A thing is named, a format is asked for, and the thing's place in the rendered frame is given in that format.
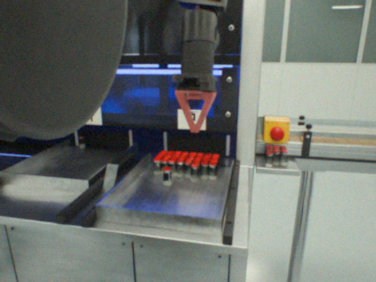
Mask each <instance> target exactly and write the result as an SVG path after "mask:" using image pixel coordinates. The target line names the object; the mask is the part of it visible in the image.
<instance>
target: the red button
mask: <svg viewBox="0 0 376 282"><path fill-rule="evenodd" d="M269 135H270V137H271V139H272V140H274V141H280V140H282V139H283V138H284V135H285V134H284V129H283V128H280V127H274V128H271V130H270V132H269Z"/></svg>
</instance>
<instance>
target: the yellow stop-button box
mask: <svg viewBox="0 0 376 282"><path fill-rule="evenodd" d="M290 125H291V121H290V120H289V118H288V116H287V115H264V116H263V131H262V138H263V143H264V144H288V143H289V131H290ZM274 127H280V128H283V129H284V134H285V135H284V138H283V139H282V140H280V141H274V140H272V139H271V137H270V135H269V132H270V130H271V128H274Z"/></svg>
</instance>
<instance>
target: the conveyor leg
mask: <svg viewBox="0 0 376 282"><path fill-rule="evenodd" d="M300 171H301V175H300V181H299V190H298V196H297V205H296V212H295V225H294V231H293V240H292V245H291V254H290V259H289V270H288V275H287V282H300V279H301V271H302V266H303V258H304V253H305V249H306V240H307V235H308V224H309V218H310V210H311V205H312V196H313V192H314V183H315V179H316V172H319V173H325V172H326V171H317V170H308V169H300Z"/></svg>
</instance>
